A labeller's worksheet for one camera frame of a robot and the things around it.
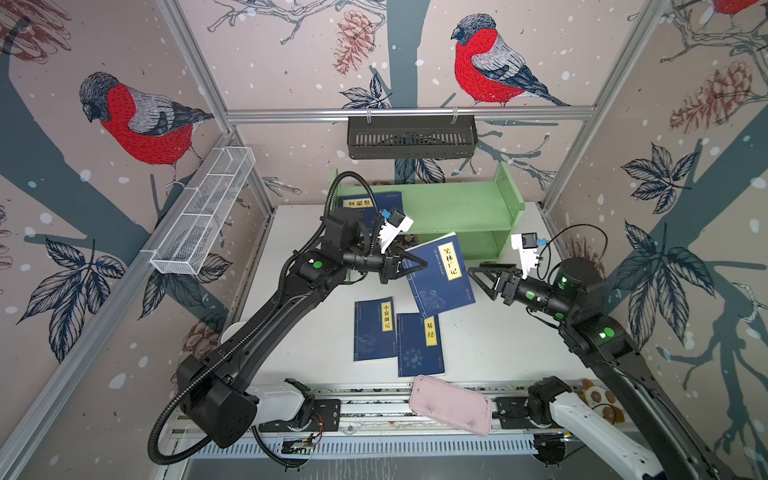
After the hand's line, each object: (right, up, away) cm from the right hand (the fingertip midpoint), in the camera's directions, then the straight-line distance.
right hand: (471, 273), depth 63 cm
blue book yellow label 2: (-23, -21, +25) cm, 40 cm away
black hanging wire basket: (-10, +44, +43) cm, 62 cm away
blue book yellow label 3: (-10, -24, +20) cm, 33 cm away
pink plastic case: (-2, -34, +10) cm, 36 cm away
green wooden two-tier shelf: (+9, +16, +23) cm, 29 cm away
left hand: (-11, +2, -2) cm, 11 cm away
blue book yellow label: (-25, +17, +20) cm, 36 cm away
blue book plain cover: (-6, -3, +1) cm, 6 cm away
